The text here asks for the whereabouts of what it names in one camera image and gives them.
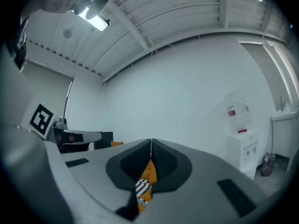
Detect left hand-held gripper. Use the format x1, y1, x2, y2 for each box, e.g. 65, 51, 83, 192
0, 100, 70, 224

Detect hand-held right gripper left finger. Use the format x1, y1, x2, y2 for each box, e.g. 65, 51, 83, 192
44, 138, 152, 224

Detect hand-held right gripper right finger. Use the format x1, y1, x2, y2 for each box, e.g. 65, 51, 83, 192
151, 138, 278, 224

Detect large orange cushion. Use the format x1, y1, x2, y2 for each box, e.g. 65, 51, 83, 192
140, 159, 158, 184

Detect printed marker cube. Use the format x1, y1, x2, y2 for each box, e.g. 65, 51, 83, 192
21, 59, 74, 126

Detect orange sofa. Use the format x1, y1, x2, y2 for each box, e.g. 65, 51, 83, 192
110, 140, 154, 213

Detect white water dispenser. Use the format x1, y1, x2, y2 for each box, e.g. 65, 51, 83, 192
228, 129, 260, 180

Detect black white striped blanket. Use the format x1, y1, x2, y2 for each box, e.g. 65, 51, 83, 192
135, 177, 153, 207

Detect clear water bottle red label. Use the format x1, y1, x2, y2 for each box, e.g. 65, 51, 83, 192
223, 89, 249, 132

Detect white sink cabinet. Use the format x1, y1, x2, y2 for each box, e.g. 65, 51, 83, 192
270, 104, 299, 173

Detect metal faucet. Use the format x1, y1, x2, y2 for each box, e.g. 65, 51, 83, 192
279, 95, 287, 112

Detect long ceiling light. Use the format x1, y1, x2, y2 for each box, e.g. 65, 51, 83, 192
76, 5, 111, 33

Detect tall window with blind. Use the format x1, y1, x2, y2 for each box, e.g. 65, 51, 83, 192
237, 39, 295, 105

